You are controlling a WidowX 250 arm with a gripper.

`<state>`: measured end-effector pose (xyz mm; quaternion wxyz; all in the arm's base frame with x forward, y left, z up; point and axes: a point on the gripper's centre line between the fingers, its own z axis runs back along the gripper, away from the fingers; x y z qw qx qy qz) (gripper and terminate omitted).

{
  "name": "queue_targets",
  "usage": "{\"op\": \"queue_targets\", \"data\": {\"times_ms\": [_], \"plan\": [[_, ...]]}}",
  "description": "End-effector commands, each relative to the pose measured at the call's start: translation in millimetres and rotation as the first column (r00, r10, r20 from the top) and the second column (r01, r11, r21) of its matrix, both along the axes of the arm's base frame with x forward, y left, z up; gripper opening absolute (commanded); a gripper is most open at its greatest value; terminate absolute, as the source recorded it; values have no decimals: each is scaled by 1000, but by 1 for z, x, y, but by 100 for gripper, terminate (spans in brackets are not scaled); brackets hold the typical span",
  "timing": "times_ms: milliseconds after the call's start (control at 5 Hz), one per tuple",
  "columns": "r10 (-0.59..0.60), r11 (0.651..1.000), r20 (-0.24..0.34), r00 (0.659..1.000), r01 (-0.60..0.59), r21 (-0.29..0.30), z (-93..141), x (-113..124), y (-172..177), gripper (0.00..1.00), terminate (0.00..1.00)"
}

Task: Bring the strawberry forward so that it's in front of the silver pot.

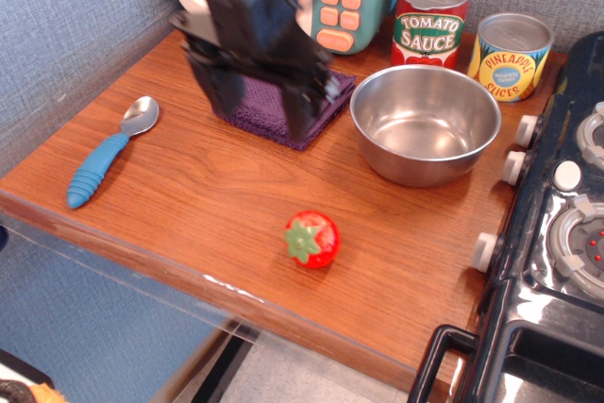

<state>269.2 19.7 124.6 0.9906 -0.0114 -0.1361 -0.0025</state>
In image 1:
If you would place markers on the pineapple slices can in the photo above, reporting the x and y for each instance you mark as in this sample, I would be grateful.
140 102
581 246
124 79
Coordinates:
509 55

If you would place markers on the silver metal pot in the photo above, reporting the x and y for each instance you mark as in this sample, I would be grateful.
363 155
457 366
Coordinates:
423 126

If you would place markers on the tomato sauce can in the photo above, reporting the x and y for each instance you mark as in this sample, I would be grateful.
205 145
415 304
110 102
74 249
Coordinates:
428 32

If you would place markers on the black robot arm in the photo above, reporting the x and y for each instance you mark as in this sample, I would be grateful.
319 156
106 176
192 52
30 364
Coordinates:
229 40

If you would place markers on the white stove knob front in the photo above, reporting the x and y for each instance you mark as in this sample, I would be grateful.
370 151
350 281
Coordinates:
483 251

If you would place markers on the black toy stove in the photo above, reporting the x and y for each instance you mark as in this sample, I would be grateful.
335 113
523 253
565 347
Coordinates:
540 327

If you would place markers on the white stove knob rear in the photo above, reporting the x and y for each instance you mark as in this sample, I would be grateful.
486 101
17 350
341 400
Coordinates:
525 130

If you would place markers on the white stove knob middle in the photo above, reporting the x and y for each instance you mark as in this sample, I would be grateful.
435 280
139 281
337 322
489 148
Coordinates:
513 166

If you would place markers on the folded purple cloth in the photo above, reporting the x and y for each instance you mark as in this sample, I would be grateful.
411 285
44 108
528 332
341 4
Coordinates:
262 114

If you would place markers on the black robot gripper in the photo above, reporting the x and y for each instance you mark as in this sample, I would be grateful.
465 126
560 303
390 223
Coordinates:
229 39

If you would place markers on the white stove knob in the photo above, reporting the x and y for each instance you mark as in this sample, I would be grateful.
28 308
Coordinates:
513 166
525 130
483 251

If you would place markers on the blue handled metal spoon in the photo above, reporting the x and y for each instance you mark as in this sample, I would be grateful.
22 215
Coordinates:
139 118

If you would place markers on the red plastic toy strawberry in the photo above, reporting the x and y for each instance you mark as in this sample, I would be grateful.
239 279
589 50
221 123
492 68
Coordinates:
313 240

